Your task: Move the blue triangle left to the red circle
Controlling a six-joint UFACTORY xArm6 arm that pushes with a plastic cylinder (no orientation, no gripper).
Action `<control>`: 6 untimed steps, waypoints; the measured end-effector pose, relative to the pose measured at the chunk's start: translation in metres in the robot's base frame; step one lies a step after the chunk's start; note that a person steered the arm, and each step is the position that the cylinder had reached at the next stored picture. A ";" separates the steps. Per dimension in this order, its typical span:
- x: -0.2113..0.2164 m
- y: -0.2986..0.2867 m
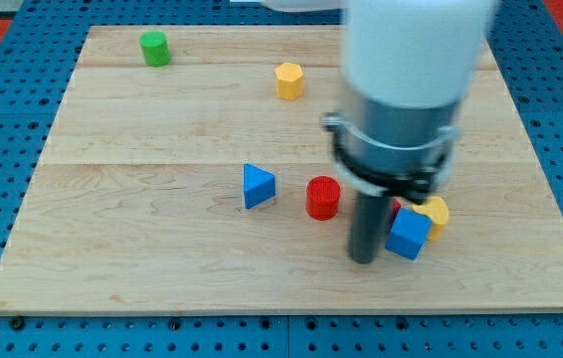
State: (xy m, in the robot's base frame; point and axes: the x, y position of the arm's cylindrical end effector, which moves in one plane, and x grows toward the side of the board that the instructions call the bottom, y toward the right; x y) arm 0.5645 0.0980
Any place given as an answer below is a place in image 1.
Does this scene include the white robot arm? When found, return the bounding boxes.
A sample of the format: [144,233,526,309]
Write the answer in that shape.
[262,0,499,204]

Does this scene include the blue triangle block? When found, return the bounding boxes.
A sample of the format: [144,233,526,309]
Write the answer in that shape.
[243,163,277,209]

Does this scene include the red cylinder block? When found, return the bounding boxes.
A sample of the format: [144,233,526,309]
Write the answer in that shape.
[305,176,341,221]

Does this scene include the wooden board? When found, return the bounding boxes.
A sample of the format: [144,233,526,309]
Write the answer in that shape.
[0,26,563,316]

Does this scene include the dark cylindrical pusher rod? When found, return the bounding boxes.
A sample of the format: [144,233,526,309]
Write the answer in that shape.
[348,192,393,264]

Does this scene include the yellow hexagon block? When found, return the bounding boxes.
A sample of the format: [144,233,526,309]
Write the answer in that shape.
[275,63,304,100]

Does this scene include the small red block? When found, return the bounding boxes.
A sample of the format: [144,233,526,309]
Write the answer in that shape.
[388,198,402,230]

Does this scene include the blue cube block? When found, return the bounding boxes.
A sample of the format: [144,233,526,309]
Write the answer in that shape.
[385,208,432,261]

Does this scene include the yellow heart block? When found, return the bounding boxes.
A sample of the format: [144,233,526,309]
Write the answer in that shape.
[411,196,450,242]

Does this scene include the green cylinder block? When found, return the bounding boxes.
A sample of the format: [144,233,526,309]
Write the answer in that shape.
[139,31,171,67]

